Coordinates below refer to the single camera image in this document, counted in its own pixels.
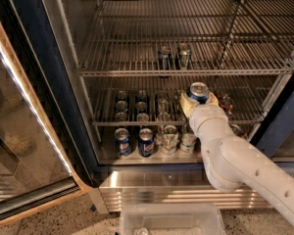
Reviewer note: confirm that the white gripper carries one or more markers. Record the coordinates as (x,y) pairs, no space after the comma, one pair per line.
(208,116)

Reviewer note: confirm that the blue pepsi can shelf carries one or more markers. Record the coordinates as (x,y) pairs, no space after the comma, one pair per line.
(198,91)

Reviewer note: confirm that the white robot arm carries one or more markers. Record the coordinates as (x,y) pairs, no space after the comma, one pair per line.
(231,161)

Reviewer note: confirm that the red coke can bottom right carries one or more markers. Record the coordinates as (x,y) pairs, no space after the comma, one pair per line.
(237,130)

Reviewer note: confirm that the blue pepsi can rear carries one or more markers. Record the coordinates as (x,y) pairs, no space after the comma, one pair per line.
(165,58)

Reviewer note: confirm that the blue pepsi can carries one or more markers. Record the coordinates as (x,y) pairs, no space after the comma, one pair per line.
(146,142)
(122,139)
(165,58)

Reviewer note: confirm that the blue pepsi can bottom left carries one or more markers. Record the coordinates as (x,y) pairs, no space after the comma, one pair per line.
(122,139)

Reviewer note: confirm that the steel fridge base grille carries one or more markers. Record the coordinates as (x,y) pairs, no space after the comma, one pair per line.
(131,187)

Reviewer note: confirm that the glass fridge door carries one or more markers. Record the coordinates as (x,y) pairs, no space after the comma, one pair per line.
(35,171)

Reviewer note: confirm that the clear plastic bin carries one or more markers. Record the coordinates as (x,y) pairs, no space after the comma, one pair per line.
(171,219)

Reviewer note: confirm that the lower wire shelf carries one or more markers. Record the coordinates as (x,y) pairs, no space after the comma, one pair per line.
(247,93)

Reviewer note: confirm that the wire shelf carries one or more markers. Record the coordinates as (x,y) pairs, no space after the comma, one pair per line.
(247,93)
(225,37)

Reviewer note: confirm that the middle wire shelf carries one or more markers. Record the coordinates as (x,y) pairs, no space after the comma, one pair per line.
(225,37)

